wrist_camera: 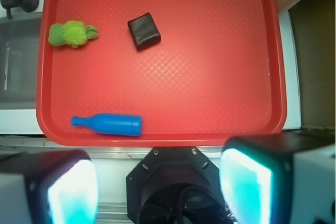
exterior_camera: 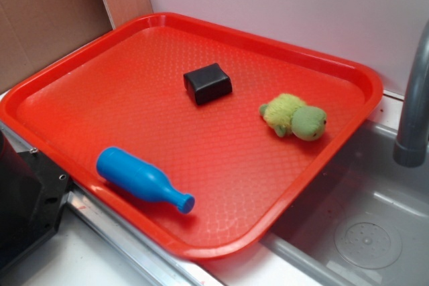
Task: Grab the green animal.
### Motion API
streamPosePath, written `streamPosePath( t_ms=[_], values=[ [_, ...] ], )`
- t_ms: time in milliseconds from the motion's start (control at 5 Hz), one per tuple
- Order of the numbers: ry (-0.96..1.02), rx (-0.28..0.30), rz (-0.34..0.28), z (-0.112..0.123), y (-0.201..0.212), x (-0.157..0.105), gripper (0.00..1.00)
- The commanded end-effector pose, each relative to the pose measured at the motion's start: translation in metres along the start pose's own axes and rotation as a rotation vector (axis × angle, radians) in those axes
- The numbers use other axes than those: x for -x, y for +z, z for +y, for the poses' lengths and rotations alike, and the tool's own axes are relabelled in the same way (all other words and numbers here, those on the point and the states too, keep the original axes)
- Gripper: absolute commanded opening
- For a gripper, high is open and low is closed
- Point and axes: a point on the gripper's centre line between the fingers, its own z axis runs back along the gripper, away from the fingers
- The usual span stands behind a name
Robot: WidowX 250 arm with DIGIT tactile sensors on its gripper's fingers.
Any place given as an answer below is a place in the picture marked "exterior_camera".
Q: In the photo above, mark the red plastic tray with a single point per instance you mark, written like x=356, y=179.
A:
x=126, y=89

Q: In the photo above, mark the black rectangular block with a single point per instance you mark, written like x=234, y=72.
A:
x=207, y=84

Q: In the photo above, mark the green plush turtle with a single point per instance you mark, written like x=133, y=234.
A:
x=288, y=115

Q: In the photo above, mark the blue plastic bottle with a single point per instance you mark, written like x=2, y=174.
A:
x=143, y=180

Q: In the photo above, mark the grey toy sink basin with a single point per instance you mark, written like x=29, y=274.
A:
x=362, y=221

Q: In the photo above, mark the grey faucet spout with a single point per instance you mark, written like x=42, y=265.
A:
x=412, y=136

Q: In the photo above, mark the brown cardboard panel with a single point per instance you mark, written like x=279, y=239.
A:
x=36, y=33

